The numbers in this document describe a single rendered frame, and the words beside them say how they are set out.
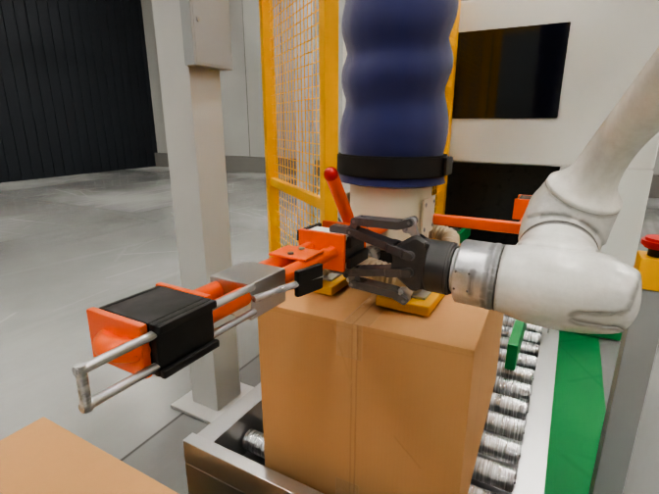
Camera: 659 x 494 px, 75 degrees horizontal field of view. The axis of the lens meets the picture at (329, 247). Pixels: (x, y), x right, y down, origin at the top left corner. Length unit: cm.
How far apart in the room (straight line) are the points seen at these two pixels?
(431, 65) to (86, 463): 110
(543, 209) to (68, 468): 109
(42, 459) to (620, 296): 117
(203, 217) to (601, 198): 143
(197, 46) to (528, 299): 143
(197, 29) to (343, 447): 141
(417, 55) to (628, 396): 90
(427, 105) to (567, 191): 30
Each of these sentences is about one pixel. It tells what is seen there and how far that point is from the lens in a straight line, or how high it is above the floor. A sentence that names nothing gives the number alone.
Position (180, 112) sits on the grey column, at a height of 131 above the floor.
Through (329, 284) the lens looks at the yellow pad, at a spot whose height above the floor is 97.
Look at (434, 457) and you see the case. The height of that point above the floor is 74.
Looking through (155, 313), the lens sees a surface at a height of 111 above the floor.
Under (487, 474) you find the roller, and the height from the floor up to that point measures 54.
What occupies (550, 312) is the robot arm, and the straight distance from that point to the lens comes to 57.
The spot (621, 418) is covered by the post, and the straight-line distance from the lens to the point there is 129.
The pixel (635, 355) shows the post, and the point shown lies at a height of 77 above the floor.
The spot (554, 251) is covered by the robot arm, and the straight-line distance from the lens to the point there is 59.
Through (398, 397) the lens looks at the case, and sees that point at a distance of 77.
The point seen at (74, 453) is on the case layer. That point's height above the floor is 54.
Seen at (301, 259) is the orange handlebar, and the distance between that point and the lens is 58.
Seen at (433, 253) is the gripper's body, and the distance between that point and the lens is 60.
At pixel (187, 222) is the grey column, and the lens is 184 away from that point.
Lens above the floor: 128
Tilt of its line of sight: 16 degrees down
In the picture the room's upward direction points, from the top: straight up
